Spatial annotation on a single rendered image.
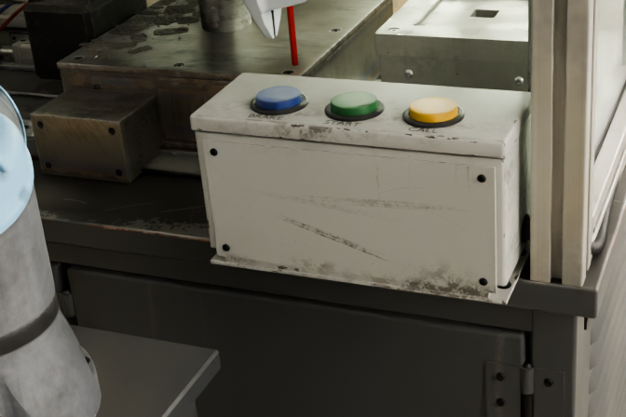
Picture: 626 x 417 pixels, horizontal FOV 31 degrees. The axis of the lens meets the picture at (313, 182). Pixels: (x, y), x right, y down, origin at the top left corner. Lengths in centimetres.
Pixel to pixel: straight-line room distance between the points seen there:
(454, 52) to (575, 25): 25
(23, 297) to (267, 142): 27
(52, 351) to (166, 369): 12
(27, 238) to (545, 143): 42
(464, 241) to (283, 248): 17
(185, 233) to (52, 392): 32
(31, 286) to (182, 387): 16
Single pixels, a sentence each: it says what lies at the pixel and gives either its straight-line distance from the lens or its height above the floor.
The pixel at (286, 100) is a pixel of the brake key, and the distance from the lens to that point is 97.
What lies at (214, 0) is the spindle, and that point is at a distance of 134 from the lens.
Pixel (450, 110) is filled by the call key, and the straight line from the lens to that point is 92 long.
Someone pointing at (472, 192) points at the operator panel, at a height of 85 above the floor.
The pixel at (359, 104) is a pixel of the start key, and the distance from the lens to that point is 95.
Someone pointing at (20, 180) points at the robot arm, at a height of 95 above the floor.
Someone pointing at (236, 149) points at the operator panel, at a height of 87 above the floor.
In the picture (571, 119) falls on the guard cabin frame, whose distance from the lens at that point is 92.
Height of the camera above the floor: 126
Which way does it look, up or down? 26 degrees down
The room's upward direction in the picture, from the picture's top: 5 degrees counter-clockwise
